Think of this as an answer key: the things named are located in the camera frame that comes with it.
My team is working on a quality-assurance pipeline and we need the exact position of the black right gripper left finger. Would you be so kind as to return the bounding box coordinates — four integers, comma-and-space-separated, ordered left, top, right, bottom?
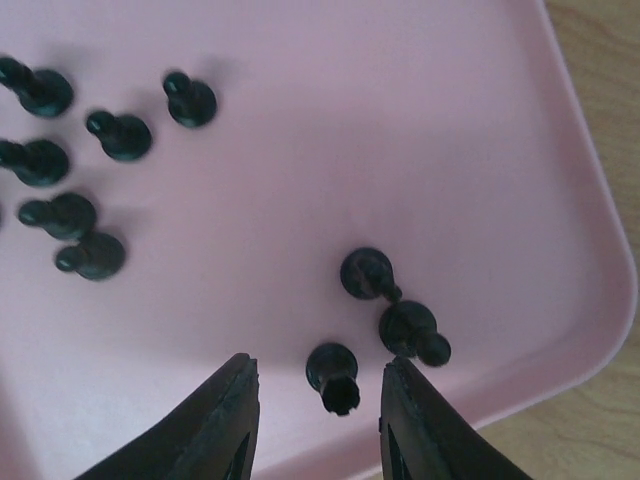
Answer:
79, 353, 260, 479

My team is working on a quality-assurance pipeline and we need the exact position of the pink plastic tray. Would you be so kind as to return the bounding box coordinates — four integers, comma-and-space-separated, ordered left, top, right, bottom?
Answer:
1, 1, 638, 479

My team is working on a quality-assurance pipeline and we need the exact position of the black pawn chess piece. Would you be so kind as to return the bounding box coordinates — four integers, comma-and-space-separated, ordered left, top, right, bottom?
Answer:
85, 110, 153, 162
378, 300, 452, 368
17, 192, 97, 240
54, 231, 126, 281
162, 71, 218, 129

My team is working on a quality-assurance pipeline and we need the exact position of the black rook chess piece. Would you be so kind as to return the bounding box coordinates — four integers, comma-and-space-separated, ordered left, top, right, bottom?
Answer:
305, 342, 360, 416

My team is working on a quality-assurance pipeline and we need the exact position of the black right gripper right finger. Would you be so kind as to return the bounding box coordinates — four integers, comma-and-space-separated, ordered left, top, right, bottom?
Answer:
379, 357, 525, 480

